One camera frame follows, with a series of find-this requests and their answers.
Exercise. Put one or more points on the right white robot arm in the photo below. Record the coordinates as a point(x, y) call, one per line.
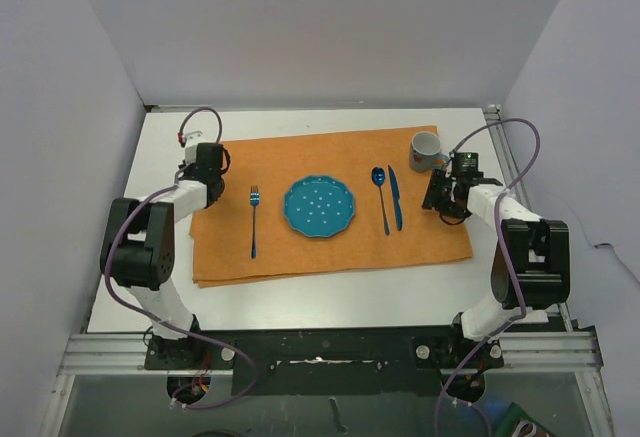
point(531, 265)

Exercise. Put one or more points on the orange cloth placemat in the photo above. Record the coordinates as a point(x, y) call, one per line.
point(222, 234)

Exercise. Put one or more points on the aluminium frame rail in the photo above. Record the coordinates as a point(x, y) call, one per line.
point(328, 273)

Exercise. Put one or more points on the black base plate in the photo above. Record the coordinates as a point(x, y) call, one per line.
point(324, 362)

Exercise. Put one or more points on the blue plastic fork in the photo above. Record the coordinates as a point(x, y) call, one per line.
point(254, 202)

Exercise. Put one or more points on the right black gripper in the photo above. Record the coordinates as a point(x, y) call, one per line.
point(434, 200)

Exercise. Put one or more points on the blue polka dot plate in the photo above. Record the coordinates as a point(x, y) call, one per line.
point(319, 206)

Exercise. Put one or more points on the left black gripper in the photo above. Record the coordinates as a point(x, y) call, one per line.
point(187, 168)

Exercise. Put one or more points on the green object at corner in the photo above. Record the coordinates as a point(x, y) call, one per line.
point(517, 423)

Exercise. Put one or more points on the blue white mug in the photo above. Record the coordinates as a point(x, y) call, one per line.
point(425, 152)

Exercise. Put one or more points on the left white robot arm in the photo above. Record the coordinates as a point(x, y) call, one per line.
point(138, 250)

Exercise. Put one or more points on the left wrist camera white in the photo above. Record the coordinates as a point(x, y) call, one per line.
point(189, 142)

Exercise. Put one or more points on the blue plastic spoon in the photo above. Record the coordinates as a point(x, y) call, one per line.
point(378, 178)

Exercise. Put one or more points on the blue plastic knife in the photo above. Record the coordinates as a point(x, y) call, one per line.
point(396, 198)

